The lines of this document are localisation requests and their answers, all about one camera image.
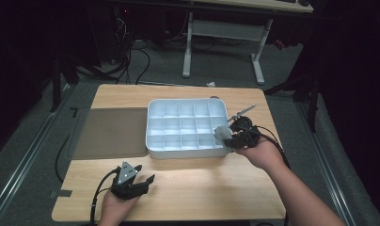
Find white divided storage box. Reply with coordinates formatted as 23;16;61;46
145;98;235;160

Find person's left hand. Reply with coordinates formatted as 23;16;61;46
97;189;139;226

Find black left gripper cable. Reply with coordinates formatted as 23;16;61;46
89;168;122;226

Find person's right hand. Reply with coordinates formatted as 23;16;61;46
234;137;287;172

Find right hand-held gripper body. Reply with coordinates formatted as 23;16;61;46
227;104;262;150

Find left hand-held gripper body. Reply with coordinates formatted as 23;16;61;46
110;160;150;201

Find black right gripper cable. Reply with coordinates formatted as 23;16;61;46
238;124;292;226

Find gray sock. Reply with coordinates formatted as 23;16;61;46
213;124;233;147

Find gray tape strip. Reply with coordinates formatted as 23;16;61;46
49;189;73;199

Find white-framed wooden desk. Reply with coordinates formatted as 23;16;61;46
182;0;314;86

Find black floor cables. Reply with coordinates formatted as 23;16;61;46
114;17;152;86

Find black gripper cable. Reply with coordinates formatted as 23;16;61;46
238;124;292;226
89;168;122;226

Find metal floor rail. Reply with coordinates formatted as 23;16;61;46
295;100;357;226
0;84;71;222

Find translucent gray box lid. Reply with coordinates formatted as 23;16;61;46
64;106;150;161

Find black cable beside table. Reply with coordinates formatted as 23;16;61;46
55;135;71;185

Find black metal stand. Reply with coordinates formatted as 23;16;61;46
262;62;323;134
49;46;117;113

